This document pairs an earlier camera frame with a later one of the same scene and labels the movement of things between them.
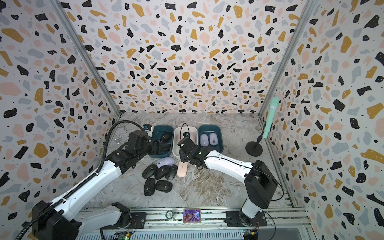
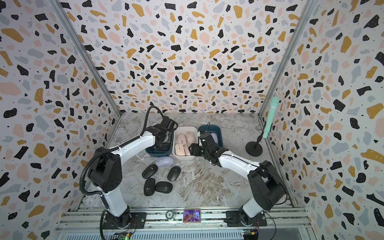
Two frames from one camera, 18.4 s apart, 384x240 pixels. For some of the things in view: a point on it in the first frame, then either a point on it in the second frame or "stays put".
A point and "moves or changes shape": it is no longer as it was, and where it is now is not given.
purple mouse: [165, 161] stays put
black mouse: [164, 186] stays put
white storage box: [178, 135] stays put
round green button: [169, 215] stays put
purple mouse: [213, 139] stays put
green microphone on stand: [254, 149] stays put
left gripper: [157, 146] → [171, 137]
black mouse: [161, 172] moves or changes shape
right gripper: [183, 156] → [196, 148]
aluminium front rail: [293, 220] stays put
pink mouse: [182, 169] moves or changes shape
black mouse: [171, 172] stays put
